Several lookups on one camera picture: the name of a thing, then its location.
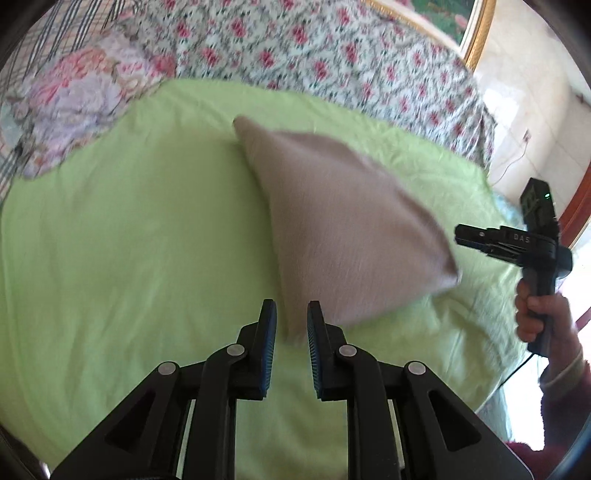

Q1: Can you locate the white wall cable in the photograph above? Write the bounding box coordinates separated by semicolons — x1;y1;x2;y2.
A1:
490;131;533;186

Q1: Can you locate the person's maroon clothing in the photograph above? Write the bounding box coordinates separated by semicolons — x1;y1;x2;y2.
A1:
504;439;565;480

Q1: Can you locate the person's right forearm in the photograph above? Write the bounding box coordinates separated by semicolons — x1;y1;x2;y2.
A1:
538;344;590;455

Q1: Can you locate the person's right hand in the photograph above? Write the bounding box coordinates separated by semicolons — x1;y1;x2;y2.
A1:
514;279;581;370

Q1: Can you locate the beige knit sweater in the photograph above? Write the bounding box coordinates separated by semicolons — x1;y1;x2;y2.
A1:
233;115;462;342

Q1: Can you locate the light blue bed sheet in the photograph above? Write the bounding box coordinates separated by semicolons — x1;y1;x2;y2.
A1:
488;190;525;224

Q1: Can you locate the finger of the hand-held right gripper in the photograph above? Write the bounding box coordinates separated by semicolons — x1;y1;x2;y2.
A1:
454;224;506;251
482;244;527;267

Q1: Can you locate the green bed sheet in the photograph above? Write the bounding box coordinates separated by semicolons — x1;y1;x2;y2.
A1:
0;78;527;476

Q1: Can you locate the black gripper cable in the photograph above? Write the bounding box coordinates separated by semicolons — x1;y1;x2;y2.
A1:
498;352;537;389

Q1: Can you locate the rose print quilt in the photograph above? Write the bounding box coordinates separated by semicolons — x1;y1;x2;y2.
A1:
104;0;497;176

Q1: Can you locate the plaid blanket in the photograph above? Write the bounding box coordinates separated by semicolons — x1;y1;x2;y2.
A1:
0;0;125;195

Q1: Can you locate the gold framed picture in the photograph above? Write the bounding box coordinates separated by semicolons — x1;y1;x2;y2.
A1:
365;0;498;71

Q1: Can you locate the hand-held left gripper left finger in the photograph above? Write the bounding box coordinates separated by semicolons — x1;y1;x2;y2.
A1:
48;299;278;480

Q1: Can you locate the large-flower pink pillow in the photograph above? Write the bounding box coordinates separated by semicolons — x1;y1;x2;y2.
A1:
0;34;178;181

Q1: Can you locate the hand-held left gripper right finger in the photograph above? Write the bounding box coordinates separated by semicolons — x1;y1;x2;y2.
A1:
307;300;532;480

